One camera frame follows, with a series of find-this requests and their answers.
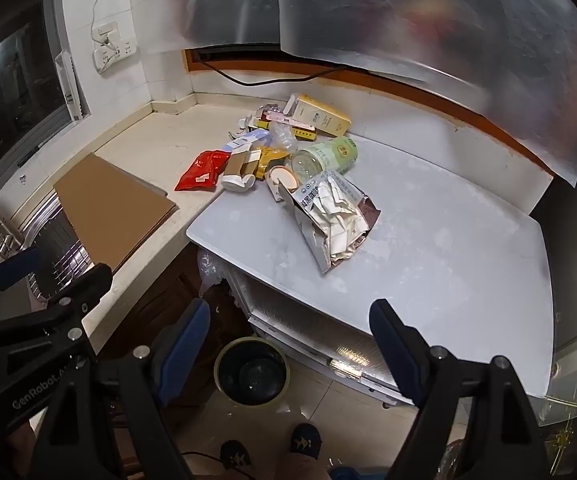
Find pink white box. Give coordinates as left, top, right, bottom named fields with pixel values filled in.
left=258, top=104, right=316, bottom=131

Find window with grey frame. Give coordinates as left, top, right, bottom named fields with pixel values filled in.
left=0, top=0, right=89, bottom=189

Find blue slipper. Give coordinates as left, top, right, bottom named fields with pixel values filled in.
left=219, top=440, right=253, bottom=472
left=288, top=422, right=322, bottom=460

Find yellow cream carton box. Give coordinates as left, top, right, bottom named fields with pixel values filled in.
left=283, top=93, right=353, bottom=136

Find right blue slipper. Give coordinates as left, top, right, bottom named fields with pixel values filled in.
left=288, top=422, right=322, bottom=460

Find round trash bin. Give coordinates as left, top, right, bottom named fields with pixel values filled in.
left=214, top=336, right=291, bottom=408

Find left blue slipper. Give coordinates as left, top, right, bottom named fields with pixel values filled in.
left=219, top=440, right=253, bottom=472

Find brown sleeved paper cup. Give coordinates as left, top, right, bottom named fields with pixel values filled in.
left=220, top=148, right=261, bottom=193

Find brown cardboard sheet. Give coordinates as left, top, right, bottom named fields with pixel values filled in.
left=54, top=154, right=177, bottom=271

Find yellow long narrow box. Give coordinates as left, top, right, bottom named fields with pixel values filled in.
left=254, top=119, right=317, bottom=141

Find pink trouser legs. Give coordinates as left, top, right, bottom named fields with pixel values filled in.
left=215, top=453, right=331, bottom=480

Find red snack packet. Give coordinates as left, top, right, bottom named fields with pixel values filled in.
left=174, top=150, right=231, bottom=192

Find white round lid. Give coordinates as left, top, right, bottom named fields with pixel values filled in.
left=264, top=166, right=299, bottom=192

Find black power cable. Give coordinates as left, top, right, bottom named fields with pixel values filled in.
left=198, top=58, right=349, bottom=86

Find yellow brown wrapper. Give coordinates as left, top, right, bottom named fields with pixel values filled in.
left=255, top=146, right=290, bottom=180

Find white wall socket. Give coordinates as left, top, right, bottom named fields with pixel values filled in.
left=91, top=22, right=138, bottom=74

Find crumpled clear plastic bag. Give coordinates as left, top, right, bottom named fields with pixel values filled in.
left=197, top=248, right=240, bottom=298

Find translucent plastic sheet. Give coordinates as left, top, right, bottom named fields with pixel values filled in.
left=147, top=0, right=577, bottom=183

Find steel dish rack sink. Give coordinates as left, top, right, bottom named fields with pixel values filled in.
left=22, top=191, right=93, bottom=302

